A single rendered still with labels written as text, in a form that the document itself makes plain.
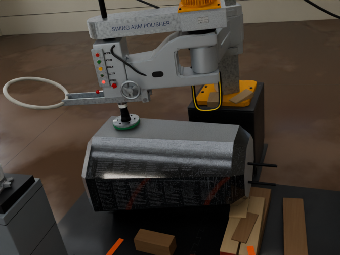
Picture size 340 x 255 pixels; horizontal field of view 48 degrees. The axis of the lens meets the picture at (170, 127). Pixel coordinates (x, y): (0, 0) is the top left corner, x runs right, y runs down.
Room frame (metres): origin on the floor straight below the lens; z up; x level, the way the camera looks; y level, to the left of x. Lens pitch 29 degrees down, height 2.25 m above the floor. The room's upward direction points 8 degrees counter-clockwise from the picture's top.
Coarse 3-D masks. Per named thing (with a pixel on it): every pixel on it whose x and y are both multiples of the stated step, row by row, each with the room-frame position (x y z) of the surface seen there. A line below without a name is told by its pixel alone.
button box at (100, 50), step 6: (102, 48) 2.60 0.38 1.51; (102, 54) 2.58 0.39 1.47; (96, 60) 2.59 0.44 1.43; (102, 60) 2.58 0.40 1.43; (96, 66) 2.59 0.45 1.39; (102, 66) 2.58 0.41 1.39; (96, 72) 2.59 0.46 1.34; (102, 72) 2.58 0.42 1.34; (102, 78) 2.59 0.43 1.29; (108, 78) 2.58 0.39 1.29; (102, 84) 2.59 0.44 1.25; (108, 84) 2.58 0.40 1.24
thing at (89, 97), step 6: (150, 90) 2.72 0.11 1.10; (72, 96) 2.81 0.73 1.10; (78, 96) 2.80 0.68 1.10; (84, 96) 2.79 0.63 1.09; (90, 96) 2.79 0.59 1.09; (96, 96) 2.78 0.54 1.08; (102, 96) 2.77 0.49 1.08; (66, 102) 2.70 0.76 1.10; (72, 102) 2.69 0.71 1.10; (78, 102) 2.69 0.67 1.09; (84, 102) 2.68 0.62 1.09; (90, 102) 2.67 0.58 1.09; (96, 102) 2.67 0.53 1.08; (102, 102) 2.66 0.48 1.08; (108, 102) 2.65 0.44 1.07; (114, 102) 2.65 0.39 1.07; (120, 102) 2.64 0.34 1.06
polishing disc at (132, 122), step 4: (120, 116) 2.77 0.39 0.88; (132, 116) 2.74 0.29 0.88; (136, 116) 2.73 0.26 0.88; (120, 120) 2.70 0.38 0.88; (124, 120) 2.68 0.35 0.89; (128, 120) 2.67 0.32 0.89; (132, 120) 2.67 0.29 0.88; (136, 120) 2.66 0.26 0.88; (116, 124) 2.64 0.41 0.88; (120, 124) 2.63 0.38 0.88; (124, 124) 2.62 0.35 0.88; (128, 124) 2.61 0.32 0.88; (132, 124) 2.61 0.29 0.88; (136, 124) 2.63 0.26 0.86; (116, 128) 2.62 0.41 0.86; (120, 128) 2.60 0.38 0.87; (124, 128) 2.59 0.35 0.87; (128, 128) 2.59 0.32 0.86
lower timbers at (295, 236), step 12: (252, 192) 2.52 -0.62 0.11; (264, 192) 2.50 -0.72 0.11; (288, 204) 2.32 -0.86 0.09; (300, 204) 2.31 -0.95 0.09; (264, 216) 2.22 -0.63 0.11; (288, 216) 2.20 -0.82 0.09; (300, 216) 2.18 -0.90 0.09; (264, 228) 2.17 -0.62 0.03; (288, 228) 2.07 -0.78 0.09; (300, 228) 2.05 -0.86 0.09; (288, 240) 1.96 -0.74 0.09; (300, 240) 1.94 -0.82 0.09; (288, 252) 1.85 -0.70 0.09; (300, 252) 1.83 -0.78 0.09
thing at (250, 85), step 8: (240, 80) 3.38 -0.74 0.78; (248, 80) 3.35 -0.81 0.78; (208, 88) 3.31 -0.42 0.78; (240, 88) 3.20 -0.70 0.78; (248, 88) 3.18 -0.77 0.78; (200, 96) 3.15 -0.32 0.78; (208, 96) 3.13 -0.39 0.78; (224, 96) 3.08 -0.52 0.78; (232, 96) 3.06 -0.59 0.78; (200, 104) 3.06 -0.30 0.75; (224, 104) 2.97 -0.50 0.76; (232, 104) 2.94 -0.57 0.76; (240, 104) 2.91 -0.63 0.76; (248, 104) 2.91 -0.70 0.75
